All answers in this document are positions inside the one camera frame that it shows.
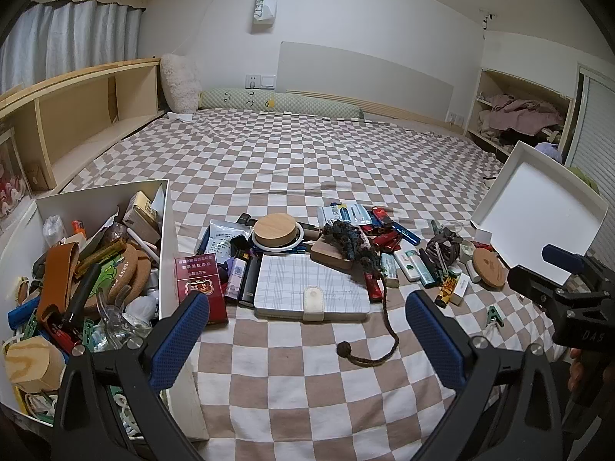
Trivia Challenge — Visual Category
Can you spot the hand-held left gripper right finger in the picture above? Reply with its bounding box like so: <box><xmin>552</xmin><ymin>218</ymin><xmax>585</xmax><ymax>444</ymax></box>
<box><xmin>405</xmin><ymin>290</ymin><xmax>563</xmax><ymax>461</ymax></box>

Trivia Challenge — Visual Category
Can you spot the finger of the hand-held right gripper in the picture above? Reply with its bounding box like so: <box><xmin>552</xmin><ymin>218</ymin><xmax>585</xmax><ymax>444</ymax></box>
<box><xmin>542</xmin><ymin>244</ymin><xmax>586</xmax><ymax>275</ymax></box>
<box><xmin>508</xmin><ymin>264</ymin><xmax>572</xmax><ymax>309</ymax></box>

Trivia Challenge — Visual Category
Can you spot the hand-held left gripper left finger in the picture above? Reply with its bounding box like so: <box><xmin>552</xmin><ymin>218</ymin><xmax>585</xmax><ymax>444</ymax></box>
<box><xmin>53</xmin><ymin>290</ymin><xmax>211</xmax><ymax>461</ymax></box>

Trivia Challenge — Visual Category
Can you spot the white storage box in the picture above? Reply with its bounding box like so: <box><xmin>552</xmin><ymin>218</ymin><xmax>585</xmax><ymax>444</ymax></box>
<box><xmin>0</xmin><ymin>179</ymin><xmax>211</xmax><ymax>443</ymax></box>

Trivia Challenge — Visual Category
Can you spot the light blue leaf-print lighter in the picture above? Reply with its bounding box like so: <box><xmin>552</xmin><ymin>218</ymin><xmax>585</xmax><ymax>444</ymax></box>
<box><xmin>382</xmin><ymin>252</ymin><xmax>401</xmax><ymax>285</ymax></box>

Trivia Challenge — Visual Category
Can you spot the square wooden coaster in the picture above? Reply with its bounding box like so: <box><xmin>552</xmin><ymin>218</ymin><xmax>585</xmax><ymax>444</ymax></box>
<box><xmin>310</xmin><ymin>240</ymin><xmax>359</xmax><ymax>270</ymax></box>

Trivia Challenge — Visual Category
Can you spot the person's right hand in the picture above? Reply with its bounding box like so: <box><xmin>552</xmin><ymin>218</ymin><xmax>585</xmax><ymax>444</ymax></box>
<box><xmin>567</xmin><ymin>347</ymin><xmax>593</xmax><ymax>393</ymax></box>

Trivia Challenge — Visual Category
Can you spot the round cork coaster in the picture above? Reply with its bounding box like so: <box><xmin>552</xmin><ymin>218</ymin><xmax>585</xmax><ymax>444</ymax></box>
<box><xmin>472</xmin><ymin>247</ymin><xmax>509</xmax><ymax>291</ymax></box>

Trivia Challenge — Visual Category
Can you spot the white flat pack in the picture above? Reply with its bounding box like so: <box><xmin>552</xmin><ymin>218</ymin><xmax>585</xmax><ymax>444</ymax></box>
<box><xmin>449</xmin><ymin>276</ymin><xmax>470</xmax><ymax>305</ymax></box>

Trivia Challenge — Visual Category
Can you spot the white box lid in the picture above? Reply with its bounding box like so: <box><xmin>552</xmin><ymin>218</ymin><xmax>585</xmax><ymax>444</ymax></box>
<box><xmin>470</xmin><ymin>141</ymin><xmax>607</xmax><ymax>285</ymax></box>

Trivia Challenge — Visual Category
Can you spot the red cigarette pack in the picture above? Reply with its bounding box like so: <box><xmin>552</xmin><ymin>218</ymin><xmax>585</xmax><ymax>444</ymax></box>
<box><xmin>174</xmin><ymin>252</ymin><xmax>229</xmax><ymax>325</ymax></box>

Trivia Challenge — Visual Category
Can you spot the plain light blue lighter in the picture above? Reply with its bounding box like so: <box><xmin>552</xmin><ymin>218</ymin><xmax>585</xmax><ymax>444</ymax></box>
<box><xmin>416</xmin><ymin>250</ymin><xmax>435</xmax><ymax>288</ymax></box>

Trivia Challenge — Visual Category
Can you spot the clear glass item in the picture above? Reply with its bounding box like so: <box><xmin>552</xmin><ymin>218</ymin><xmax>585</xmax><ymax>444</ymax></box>
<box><xmin>96</xmin><ymin>285</ymin><xmax>140</xmax><ymax>342</ymax></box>

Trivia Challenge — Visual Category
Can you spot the white lighter with green print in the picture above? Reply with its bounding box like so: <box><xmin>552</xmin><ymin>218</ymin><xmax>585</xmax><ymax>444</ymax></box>
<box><xmin>395</xmin><ymin>250</ymin><xmax>421</xmax><ymax>282</ymax></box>

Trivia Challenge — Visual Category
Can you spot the long red lighter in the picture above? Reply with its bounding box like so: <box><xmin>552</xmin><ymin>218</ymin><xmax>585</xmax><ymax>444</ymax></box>
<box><xmin>364</xmin><ymin>271</ymin><xmax>384</xmax><ymax>303</ymax></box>

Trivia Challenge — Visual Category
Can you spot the green cloth item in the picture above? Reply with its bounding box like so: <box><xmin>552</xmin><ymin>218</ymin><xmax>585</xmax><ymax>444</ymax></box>
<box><xmin>569</xmin><ymin>167</ymin><xmax>599</xmax><ymax>193</ymax></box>

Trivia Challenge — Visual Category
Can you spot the oval cork coaster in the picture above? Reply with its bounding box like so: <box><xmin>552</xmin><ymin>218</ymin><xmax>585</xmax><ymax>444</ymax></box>
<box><xmin>108</xmin><ymin>242</ymin><xmax>161</xmax><ymax>308</ymax></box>

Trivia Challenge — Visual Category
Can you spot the black tube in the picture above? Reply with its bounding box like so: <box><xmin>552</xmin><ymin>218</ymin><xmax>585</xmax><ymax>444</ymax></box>
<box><xmin>239</xmin><ymin>254</ymin><xmax>263</xmax><ymax>308</ymax></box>

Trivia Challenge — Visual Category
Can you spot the brown hair claw clip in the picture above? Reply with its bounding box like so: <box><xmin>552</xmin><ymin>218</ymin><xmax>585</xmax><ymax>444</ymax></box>
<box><xmin>431</xmin><ymin>231</ymin><xmax>464</xmax><ymax>251</ymax></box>

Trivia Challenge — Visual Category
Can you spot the white stick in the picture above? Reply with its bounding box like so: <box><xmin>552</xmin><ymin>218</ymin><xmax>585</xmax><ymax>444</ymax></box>
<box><xmin>126</xmin><ymin>235</ymin><xmax>159</xmax><ymax>262</ymax></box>

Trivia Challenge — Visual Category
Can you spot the white paper packet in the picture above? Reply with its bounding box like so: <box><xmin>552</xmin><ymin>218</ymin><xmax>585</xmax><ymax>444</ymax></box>
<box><xmin>194</xmin><ymin>221</ymin><xmax>255</xmax><ymax>262</ymax></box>

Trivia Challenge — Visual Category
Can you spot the purple plush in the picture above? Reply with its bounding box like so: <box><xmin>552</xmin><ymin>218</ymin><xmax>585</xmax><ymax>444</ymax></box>
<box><xmin>534</xmin><ymin>141</ymin><xmax>563</xmax><ymax>164</ymax></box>

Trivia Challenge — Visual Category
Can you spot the gold wrapped bar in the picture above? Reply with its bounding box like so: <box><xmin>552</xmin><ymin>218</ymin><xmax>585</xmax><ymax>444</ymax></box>
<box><xmin>74</xmin><ymin>237</ymin><xmax>128</xmax><ymax>274</ymax></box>

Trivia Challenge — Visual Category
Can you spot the red plastic item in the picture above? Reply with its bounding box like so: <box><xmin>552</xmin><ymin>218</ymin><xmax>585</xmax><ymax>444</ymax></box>
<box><xmin>41</xmin><ymin>324</ymin><xmax>82</xmax><ymax>356</ymax></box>

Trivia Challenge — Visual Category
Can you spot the plaid notebook with white clasp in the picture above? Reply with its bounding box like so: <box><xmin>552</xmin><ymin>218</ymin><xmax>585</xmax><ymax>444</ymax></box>
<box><xmin>254</xmin><ymin>254</ymin><xmax>372</xmax><ymax>322</ymax></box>

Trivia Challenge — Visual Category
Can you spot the cream tin box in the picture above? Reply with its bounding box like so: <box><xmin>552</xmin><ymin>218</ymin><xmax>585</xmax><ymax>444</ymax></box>
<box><xmin>122</xmin><ymin>191</ymin><xmax>161</xmax><ymax>245</ymax></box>

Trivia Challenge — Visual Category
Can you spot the white slatted door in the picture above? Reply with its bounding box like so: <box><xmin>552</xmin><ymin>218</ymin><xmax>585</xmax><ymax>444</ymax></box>
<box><xmin>562</xmin><ymin>62</ymin><xmax>615</xmax><ymax>202</ymax></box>

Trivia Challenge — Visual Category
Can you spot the brown leather case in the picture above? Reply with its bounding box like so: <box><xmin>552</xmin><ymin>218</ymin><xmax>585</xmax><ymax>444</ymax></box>
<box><xmin>35</xmin><ymin>242</ymin><xmax>81</xmax><ymax>342</ymax></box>

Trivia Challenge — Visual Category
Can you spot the round wooden lid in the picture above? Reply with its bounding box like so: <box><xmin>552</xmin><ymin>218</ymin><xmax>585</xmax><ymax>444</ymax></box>
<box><xmin>253</xmin><ymin>212</ymin><xmax>297</xmax><ymax>250</ymax></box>

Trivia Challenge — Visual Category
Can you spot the light wooden block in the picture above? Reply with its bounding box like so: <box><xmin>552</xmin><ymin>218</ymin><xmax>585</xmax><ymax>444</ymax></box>
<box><xmin>5</xmin><ymin>338</ymin><xmax>67</xmax><ymax>395</ymax></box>

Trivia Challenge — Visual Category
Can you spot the pile of clothes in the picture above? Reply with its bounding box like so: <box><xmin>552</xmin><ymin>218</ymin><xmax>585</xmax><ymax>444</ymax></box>
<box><xmin>475</xmin><ymin>93</ymin><xmax>565</xmax><ymax>147</ymax></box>

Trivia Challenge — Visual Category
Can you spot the white blue foil packet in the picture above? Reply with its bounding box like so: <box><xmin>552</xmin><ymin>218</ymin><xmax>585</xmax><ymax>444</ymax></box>
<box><xmin>317</xmin><ymin>202</ymin><xmax>371</xmax><ymax>226</ymax></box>

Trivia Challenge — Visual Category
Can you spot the blue plastic item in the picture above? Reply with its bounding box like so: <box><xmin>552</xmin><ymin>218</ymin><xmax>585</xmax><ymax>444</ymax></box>
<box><xmin>7</xmin><ymin>295</ymin><xmax>42</xmax><ymax>330</ymax></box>

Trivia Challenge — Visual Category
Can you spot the clear plastic bag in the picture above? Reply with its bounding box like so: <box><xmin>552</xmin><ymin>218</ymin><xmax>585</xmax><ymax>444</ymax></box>
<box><xmin>42</xmin><ymin>215</ymin><xmax>65</xmax><ymax>250</ymax></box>

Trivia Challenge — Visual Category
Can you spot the wooden wardrobe shelf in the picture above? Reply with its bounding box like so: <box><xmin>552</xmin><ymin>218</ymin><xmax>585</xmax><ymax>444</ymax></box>
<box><xmin>464</xmin><ymin>67</ymin><xmax>577</xmax><ymax>164</ymax></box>

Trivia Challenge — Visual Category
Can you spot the checkered bedsheet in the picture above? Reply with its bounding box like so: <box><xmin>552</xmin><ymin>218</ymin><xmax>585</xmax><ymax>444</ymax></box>
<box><xmin>29</xmin><ymin>106</ymin><xmax>577</xmax><ymax>461</ymax></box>

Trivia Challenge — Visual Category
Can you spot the red floral picture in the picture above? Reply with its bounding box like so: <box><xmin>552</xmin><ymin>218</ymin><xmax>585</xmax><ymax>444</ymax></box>
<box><xmin>0</xmin><ymin>127</ymin><xmax>30</xmax><ymax>231</ymax></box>

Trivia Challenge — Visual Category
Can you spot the wooden shelf unit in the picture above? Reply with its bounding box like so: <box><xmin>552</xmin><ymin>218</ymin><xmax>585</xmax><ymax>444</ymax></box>
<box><xmin>0</xmin><ymin>58</ymin><xmax>166</xmax><ymax>231</ymax></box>

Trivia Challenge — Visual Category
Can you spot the fluffy white pillow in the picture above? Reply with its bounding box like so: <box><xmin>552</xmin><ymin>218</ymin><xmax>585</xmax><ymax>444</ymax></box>
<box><xmin>160</xmin><ymin>53</ymin><xmax>203</xmax><ymax>112</ymax></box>

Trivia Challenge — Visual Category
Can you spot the long green pillow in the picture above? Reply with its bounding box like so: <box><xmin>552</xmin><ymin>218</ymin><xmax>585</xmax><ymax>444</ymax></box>
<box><xmin>199</xmin><ymin>87</ymin><xmax>366</xmax><ymax>122</ymax></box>

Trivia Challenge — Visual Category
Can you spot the white headboard panel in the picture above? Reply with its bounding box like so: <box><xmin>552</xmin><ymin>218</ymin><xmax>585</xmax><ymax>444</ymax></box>
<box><xmin>278</xmin><ymin>41</ymin><xmax>456</xmax><ymax>121</ymax></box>

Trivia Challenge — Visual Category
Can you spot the white curtain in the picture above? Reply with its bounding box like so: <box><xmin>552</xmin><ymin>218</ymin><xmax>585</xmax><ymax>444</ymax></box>
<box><xmin>0</xmin><ymin>0</ymin><xmax>145</xmax><ymax>94</ymax></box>

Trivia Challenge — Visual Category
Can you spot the hanging white paper bag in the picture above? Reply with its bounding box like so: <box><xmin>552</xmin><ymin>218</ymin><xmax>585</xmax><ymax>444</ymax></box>
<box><xmin>250</xmin><ymin>0</ymin><xmax>279</xmax><ymax>34</ymax></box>

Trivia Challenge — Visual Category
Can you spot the black handle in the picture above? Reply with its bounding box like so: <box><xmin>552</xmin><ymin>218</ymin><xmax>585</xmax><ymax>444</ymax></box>
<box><xmin>62</xmin><ymin>262</ymin><xmax>103</xmax><ymax>327</ymax></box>

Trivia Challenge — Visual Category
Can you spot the dark knitted bundle with cord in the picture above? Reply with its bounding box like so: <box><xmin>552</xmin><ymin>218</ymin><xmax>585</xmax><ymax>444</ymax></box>
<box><xmin>321</xmin><ymin>220</ymin><xmax>401</xmax><ymax>368</ymax></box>

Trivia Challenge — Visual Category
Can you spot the white ring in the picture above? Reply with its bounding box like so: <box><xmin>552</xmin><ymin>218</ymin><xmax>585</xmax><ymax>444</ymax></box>
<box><xmin>250</xmin><ymin>223</ymin><xmax>306</xmax><ymax>254</ymax></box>

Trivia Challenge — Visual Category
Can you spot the wall switch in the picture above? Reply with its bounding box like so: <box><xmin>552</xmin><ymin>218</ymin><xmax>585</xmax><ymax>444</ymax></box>
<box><xmin>244</xmin><ymin>73</ymin><xmax>278</xmax><ymax>91</ymax></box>

